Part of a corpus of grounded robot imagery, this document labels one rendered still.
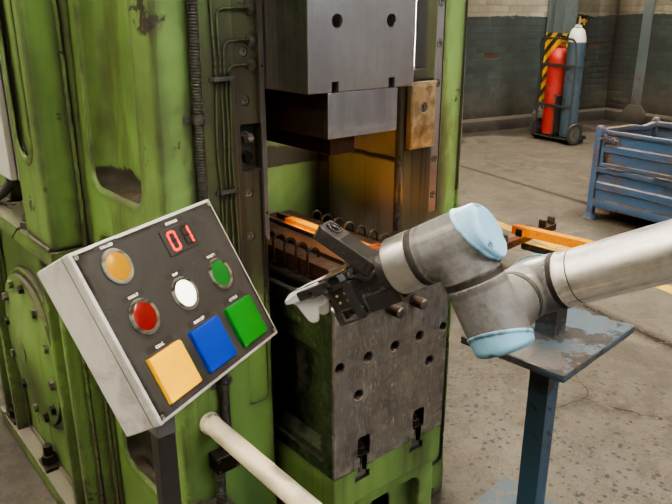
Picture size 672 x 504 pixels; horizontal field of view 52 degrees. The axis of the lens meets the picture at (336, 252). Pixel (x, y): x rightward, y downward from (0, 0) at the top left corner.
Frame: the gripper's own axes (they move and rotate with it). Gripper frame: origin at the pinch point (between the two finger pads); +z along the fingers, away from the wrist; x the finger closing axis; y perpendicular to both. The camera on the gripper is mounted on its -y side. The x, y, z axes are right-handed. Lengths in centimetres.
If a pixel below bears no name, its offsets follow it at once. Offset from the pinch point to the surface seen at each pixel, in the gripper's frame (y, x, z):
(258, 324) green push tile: 2.7, 1.7, 10.3
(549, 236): 23, 83, -21
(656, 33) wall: -3, 969, -28
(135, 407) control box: 2.5, -27.2, 13.9
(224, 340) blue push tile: 1.5, -8.0, 10.3
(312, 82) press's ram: -33.5, 31.5, -5.8
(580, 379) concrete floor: 110, 193, 23
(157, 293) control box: -10.6, -15.7, 11.0
